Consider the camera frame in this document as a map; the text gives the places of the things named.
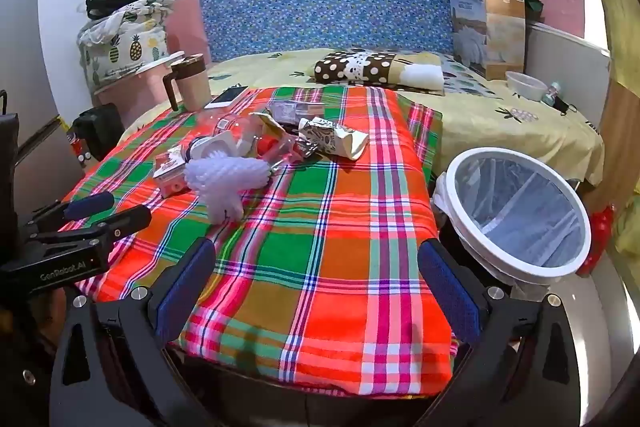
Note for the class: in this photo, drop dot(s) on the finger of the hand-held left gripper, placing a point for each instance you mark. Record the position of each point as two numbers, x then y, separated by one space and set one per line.
90 204
125 222

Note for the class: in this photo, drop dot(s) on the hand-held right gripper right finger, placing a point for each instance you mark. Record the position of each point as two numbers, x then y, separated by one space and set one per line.
450 292

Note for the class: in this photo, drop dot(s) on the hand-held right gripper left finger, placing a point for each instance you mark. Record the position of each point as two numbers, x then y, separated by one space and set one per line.
182 289

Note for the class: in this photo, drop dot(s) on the small pink carton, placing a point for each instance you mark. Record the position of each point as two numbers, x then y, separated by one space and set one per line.
167 172

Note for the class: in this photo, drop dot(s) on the white foam fruit net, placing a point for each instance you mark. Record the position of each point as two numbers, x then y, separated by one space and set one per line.
220 182

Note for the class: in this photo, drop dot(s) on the white trash bin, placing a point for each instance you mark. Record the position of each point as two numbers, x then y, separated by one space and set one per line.
525 212

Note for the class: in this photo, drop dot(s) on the beige patterned snack bag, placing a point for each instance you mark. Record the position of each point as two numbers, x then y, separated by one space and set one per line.
335 139

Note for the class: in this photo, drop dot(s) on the pink storage box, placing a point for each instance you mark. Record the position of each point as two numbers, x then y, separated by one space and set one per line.
140 97

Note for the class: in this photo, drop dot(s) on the plaid blanket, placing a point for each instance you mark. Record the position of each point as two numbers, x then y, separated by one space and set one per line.
325 257

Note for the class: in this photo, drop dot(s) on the beige mug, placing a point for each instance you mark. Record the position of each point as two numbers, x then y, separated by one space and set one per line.
192 87

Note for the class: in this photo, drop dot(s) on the pineapple print bedding bundle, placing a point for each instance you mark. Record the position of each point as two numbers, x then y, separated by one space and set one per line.
125 52

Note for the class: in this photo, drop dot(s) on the yellow bed sheet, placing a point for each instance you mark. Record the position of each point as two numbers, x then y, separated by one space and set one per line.
500 142

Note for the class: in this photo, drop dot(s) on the grey refrigerator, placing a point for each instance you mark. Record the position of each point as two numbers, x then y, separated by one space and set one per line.
30 57

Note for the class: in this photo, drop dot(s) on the smartphone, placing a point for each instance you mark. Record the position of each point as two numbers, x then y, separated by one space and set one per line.
225 97

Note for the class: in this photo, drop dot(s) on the red detergent bottle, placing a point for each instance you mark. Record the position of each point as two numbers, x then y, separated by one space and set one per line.
600 232

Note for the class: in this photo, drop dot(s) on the leaf print cloth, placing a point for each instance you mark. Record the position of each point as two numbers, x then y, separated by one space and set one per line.
465 77

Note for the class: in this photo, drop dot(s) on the black face mask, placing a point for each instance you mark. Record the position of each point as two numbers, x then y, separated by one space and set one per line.
564 106

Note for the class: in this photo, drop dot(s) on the white bowl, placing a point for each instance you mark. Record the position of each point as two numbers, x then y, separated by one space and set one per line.
525 87

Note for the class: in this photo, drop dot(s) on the small green bottle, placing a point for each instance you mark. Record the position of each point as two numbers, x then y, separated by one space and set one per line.
552 93

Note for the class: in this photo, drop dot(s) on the wooden board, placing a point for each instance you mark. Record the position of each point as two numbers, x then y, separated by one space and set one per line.
617 142

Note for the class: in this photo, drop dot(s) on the brown polka dot pillow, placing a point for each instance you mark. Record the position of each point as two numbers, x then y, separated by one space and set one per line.
345 69

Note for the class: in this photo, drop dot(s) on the white cabinet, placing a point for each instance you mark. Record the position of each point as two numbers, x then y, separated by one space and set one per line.
565 57

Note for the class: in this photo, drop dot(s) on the cardboard bedding package box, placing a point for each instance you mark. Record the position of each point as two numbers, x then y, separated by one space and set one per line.
490 32

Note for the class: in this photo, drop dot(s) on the yellow curtain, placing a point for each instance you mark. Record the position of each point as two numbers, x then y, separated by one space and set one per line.
620 32

